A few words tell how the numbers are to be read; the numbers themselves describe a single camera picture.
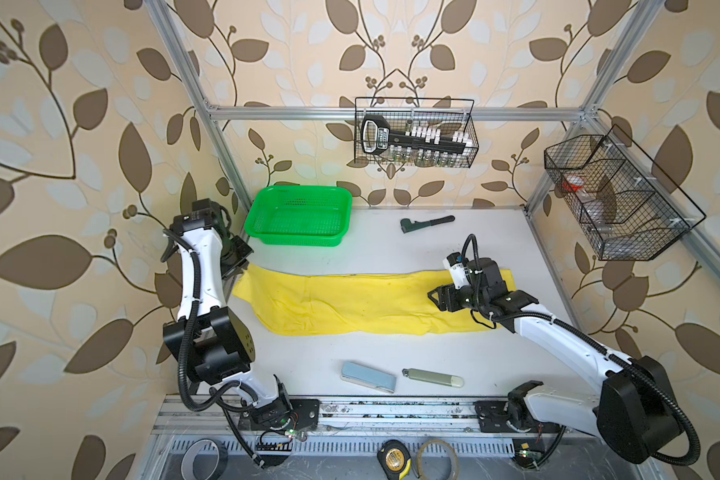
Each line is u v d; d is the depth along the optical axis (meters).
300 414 0.74
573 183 0.81
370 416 0.76
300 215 1.19
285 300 0.95
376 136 0.85
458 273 0.77
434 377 0.81
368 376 0.77
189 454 0.67
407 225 1.15
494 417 0.72
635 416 0.40
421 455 0.70
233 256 0.67
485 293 0.64
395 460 0.67
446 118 0.91
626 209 0.73
